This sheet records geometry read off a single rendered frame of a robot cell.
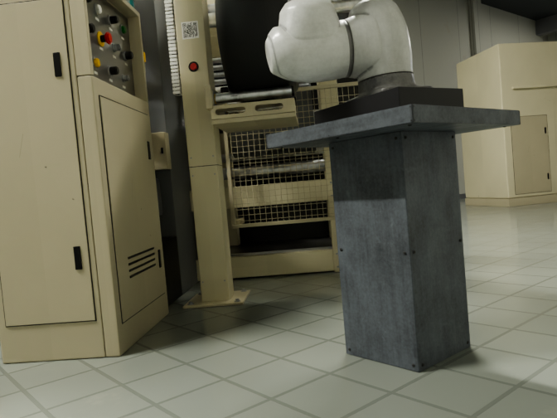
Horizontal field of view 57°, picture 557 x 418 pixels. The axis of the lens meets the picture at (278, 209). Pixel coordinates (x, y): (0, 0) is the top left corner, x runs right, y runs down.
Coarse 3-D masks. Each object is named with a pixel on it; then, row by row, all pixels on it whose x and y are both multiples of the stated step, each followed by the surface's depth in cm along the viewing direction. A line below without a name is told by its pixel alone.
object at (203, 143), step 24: (192, 0) 225; (192, 48) 226; (192, 72) 227; (192, 96) 227; (192, 120) 228; (192, 144) 228; (216, 144) 231; (192, 168) 229; (216, 168) 228; (192, 192) 229; (216, 192) 228; (216, 216) 229; (216, 240) 230; (216, 264) 230; (216, 288) 231
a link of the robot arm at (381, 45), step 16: (368, 0) 138; (384, 0) 137; (352, 16) 138; (368, 16) 135; (384, 16) 135; (400, 16) 137; (352, 32) 135; (368, 32) 135; (384, 32) 135; (400, 32) 136; (368, 48) 135; (384, 48) 135; (400, 48) 136; (368, 64) 136; (384, 64) 136; (400, 64) 136
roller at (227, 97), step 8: (272, 88) 217; (280, 88) 217; (288, 88) 216; (216, 96) 219; (224, 96) 218; (232, 96) 218; (240, 96) 218; (248, 96) 218; (256, 96) 218; (264, 96) 218; (272, 96) 218; (280, 96) 218; (288, 96) 218
